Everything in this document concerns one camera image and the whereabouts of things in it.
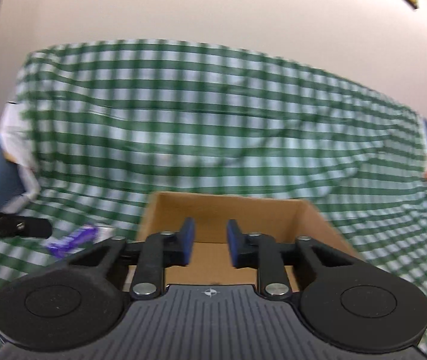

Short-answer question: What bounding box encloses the purple Alpenliebe candy bar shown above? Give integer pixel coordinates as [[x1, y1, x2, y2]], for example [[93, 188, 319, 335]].
[[46, 224, 98, 258]]

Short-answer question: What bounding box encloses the silver snack bar wrapper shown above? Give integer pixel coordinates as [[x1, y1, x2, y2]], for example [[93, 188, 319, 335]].
[[95, 224, 116, 243]]

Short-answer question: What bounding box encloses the navy white pillow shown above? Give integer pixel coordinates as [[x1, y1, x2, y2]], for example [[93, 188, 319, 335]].
[[0, 101, 40, 214]]

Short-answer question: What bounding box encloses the brown cardboard box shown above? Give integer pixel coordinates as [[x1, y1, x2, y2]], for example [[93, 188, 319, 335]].
[[136, 191, 359, 285]]

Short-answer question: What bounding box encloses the green white checkered cloth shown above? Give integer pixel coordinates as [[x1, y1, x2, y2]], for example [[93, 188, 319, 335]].
[[0, 40, 427, 353]]

